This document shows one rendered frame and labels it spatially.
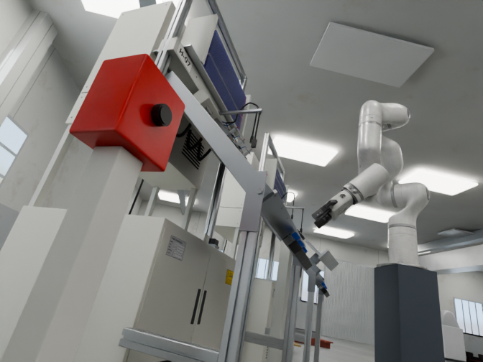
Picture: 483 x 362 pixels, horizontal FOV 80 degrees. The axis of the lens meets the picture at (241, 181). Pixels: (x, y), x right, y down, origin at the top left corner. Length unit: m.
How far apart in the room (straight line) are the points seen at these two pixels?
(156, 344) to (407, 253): 1.12
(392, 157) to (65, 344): 1.41
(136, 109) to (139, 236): 0.51
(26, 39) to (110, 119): 4.26
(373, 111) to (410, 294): 0.77
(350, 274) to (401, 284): 10.75
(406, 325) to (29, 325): 1.25
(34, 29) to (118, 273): 4.17
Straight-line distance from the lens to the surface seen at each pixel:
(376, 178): 1.17
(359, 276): 12.33
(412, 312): 1.44
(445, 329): 12.94
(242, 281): 0.71
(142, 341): 0.83
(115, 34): 1.74
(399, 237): 1.53
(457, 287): 14.76
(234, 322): 0.71
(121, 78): 0.54
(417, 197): 1.58
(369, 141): 1.26
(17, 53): 4.61
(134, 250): 0.93
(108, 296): 0.95
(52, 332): 0.47
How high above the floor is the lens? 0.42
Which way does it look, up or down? 23 degrees up
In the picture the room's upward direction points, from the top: 11 degrees clockwise
